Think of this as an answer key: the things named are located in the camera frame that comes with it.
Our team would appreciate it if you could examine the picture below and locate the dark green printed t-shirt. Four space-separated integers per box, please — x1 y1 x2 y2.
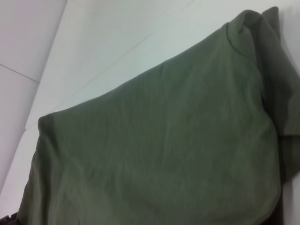
17 6 300 225

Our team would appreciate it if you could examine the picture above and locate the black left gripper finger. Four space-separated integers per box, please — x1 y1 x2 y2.
6 207 19 225

